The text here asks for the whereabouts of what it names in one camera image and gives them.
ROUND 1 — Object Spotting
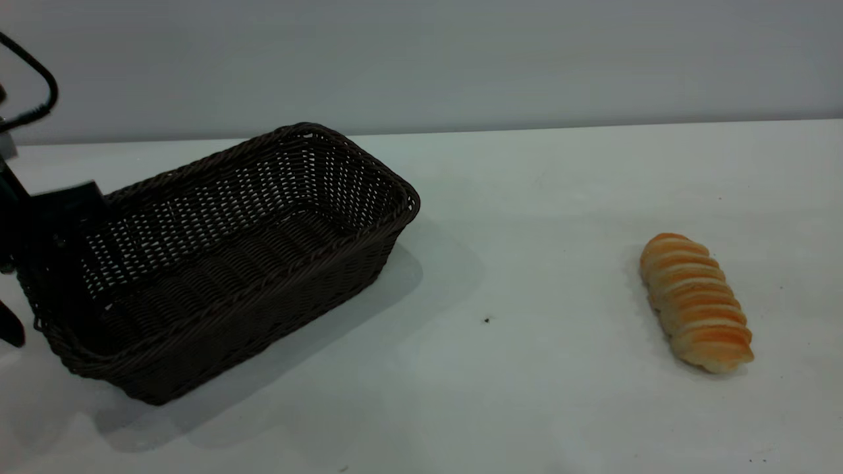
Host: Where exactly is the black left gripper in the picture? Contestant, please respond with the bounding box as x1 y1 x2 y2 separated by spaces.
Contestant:
0 158 110 349

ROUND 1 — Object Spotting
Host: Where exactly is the dark brown wicker basket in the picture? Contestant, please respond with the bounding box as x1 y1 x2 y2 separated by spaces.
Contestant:
16 122 422 406

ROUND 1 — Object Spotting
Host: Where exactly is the orange ridged bread roll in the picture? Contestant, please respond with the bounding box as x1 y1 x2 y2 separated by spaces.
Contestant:
639 232 755 375

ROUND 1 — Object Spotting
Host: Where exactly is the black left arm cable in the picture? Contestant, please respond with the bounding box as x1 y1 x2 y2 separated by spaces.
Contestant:
0 32 59 133

